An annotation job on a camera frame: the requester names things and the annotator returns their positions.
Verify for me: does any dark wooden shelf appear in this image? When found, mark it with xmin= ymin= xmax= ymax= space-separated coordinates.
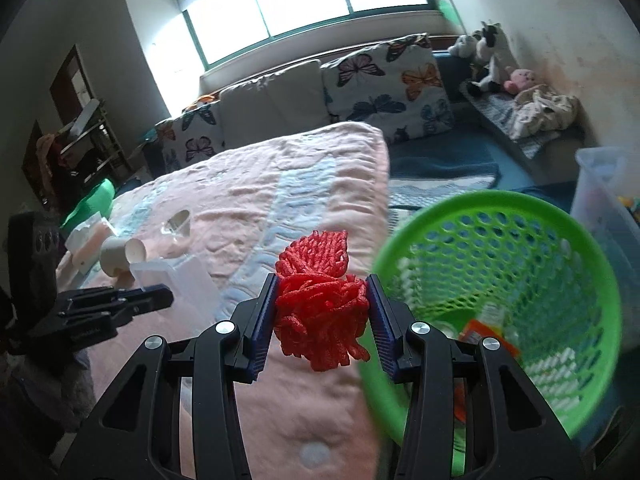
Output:
xmin=22 ymin=48 xmax=132 ymax=214

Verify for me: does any red foam fruit net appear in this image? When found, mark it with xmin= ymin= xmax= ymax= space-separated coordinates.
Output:
xmin=273 ymin=231 xmax=370 ymax=373

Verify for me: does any red snack bag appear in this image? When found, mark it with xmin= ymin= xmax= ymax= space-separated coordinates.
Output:
xmin=454 ymin=318 xmax=521 ymax=424

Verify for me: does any butterfly cushion left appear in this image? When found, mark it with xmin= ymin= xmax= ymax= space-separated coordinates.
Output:
xmin=155 ymin=102 xmax=226 ymax=172

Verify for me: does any grey plush toy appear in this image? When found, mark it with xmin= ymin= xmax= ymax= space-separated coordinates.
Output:
xmin=447 ymin=35 xmax=478 ymax=58

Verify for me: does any pink plush toy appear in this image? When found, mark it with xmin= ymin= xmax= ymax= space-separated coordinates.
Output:
xmin=503 ymin=66 xmax=537 ymax=96

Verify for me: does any small clear plastic cup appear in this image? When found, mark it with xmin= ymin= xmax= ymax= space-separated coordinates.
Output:
xmin=160 ymin=209 xmax=191 ymax=240

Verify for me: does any pink tissue pack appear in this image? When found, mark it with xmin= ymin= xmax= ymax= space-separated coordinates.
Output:
xmin=65 ymin=212 xmax=116 ymax=274

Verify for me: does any pink quilted blanket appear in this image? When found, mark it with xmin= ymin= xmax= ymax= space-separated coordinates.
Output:
xmin=88 ymin=122 xmax=388 ymax=479

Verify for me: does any clear plastic storage bin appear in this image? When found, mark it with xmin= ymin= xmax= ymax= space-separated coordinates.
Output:
xmin=569 ymin=145 xmax=640 ymax=302

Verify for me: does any green plastic basket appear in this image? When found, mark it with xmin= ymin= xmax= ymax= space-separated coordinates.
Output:
xmin=357 ymin=188 xmax=624 ymax=478

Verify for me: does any striped grey mat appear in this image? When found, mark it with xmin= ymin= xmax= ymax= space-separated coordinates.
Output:
xmin=459 ymin=80 xmax=561 ymax=159

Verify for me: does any butterfly cushion right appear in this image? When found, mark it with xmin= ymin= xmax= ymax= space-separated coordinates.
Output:
xmin=320 ymin=32 xmax=454 ymax=144

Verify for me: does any butterfly cushion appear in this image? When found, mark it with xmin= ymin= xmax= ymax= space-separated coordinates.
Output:
xmin=320 ymin=32 xmax=454 ymax=144
xmin=155 ymin=102 xmax=226 ymax=172

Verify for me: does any clear rectangular plastic container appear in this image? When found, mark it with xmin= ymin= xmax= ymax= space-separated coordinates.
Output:
xmin=130 ymin=255 xmax=220 ymax=338

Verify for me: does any crumpled beige cloth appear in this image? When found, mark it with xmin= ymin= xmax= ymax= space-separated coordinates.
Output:
xmin=508 ymin=84 xmax=579 ymax=140

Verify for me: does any white paper cup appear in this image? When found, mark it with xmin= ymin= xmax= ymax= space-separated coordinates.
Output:
xmin=100 ymin=236 xmax=146 ymax=278

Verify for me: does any cow plush toy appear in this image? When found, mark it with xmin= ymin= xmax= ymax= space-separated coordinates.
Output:
xmin=466 ymin=22 xmax=518 ymax=98

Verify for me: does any white sofa cushion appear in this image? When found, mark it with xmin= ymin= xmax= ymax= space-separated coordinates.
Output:
xmin=219 ymin=60 xmax=330 ymax=148

